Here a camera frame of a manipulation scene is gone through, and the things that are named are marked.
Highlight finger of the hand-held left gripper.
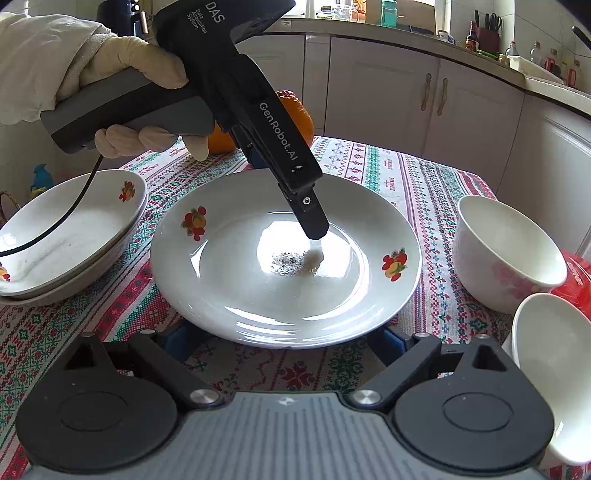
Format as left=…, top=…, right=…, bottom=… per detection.
left=277, top=178, right=330, bottom=243

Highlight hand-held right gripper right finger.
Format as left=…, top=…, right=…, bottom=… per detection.
left=348, top=325, right=522, bottom=411

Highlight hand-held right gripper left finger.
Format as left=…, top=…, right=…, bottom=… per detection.
left=51, top=323, right=225, bottom=409

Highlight white floral plate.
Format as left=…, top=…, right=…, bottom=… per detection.
left=0, top=196, right=150, bottom=307
left=0, top=169, right=148, bottom=297
left=150, top=168, right=423, bottom=348

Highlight white bowl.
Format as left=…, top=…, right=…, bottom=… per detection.
left=452, top=195, right=568, bottom=315
left=502, top=293, right=591, bottom=468

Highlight person's left forearm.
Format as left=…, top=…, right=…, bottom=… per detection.
left=0, top=11, right=116, bottom=126

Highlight person's left hand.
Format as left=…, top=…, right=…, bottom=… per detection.
left=55, top=39, right=211, bottom=162

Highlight orange without leaf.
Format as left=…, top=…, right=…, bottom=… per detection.
left=276, top=90, right=315, bottom=149

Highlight patterned tablecloth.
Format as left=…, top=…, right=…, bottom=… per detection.
left=0, top=135, right=591, bottom=480

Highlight white kitchen cabinets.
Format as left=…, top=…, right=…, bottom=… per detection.
left=231, top=32, right=591, bottom=259

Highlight red printed package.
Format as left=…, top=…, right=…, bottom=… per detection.
left=551, top=249, right=591, bottom=319

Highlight beige kitchen countertop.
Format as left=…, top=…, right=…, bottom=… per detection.
left=238, top=17, right=591, bottom=112

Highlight blue plastic bottle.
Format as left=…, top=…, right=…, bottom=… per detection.
left=30, top=162, right=55, bottom=195

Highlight knife block with knives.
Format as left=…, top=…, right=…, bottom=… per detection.
left=475, top=13, right=502, bottom=54

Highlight white plastic tray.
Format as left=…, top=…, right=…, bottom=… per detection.
left=508, top=54, right=565, bottom=85

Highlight black cable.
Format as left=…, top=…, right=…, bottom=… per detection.
left=0, top=154, right=103, bottom=258

